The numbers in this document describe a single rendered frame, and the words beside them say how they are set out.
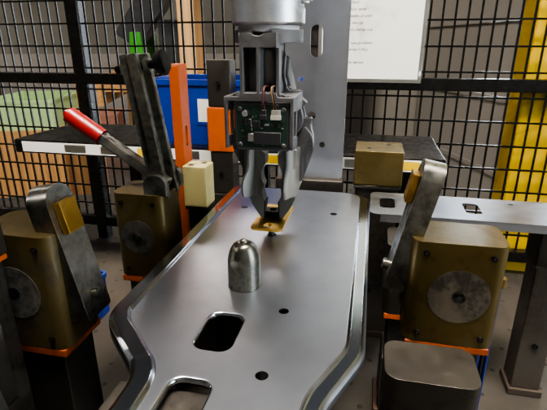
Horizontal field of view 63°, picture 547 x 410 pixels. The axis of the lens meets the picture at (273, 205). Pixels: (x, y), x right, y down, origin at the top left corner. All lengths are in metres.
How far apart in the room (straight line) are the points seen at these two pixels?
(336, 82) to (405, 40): 0.31
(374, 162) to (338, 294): 0.36
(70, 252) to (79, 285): 0.03
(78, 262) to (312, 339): 0.22
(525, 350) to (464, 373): 0.43
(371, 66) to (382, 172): 0.35
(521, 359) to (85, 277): 0.65
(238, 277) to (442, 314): 0.21
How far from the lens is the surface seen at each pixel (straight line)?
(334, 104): 0.78
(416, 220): 0.46
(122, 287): 1.09
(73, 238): 0.45
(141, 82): 0.55
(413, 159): 0.85
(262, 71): 0.46
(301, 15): 0.47
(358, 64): 1.05
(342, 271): 0.48
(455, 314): 0.50
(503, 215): 0.70
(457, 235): 0.48
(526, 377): 0.85
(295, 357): 0.36
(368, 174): 0.76
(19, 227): 0.46
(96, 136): 0.60
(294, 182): 0.52
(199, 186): 0.64
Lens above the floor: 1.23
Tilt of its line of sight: 20 degrees down
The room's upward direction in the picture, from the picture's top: straight up
